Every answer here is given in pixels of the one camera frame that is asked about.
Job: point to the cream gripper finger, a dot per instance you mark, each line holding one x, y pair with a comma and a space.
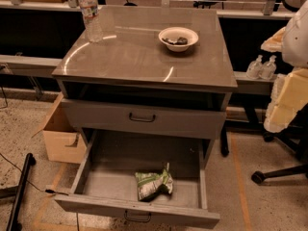
288, 96
274, 43

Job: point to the green jalapeno chip bag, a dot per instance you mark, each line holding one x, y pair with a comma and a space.
152, 184

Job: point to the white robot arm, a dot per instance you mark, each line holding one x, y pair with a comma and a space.
295, 39

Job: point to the closed grey upper drawer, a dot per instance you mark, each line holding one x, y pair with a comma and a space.
144, 119

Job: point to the grey drawer cabinet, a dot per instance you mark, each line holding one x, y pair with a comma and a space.
131, 66

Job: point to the open grey middle drawer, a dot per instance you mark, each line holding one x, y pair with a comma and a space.
105, 183

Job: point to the right clear sanitizer bottle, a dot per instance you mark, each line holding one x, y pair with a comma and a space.
268, 68

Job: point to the clear sanitizer bottle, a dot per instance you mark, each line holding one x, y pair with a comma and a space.
254, 68
268, 68

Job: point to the left clear sanitizer bottle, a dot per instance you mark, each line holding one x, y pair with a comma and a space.
254, 68

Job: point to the dark snack in bowl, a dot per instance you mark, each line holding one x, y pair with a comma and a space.
179, 41

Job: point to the white paper bowl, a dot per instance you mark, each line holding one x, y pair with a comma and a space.
177, 32

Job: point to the clear plastic water bottle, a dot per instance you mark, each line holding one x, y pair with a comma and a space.
90, 13

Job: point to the cardboard box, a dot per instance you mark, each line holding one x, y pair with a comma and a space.
62, 142

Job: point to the black stand leg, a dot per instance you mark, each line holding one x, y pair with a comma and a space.
17, 192

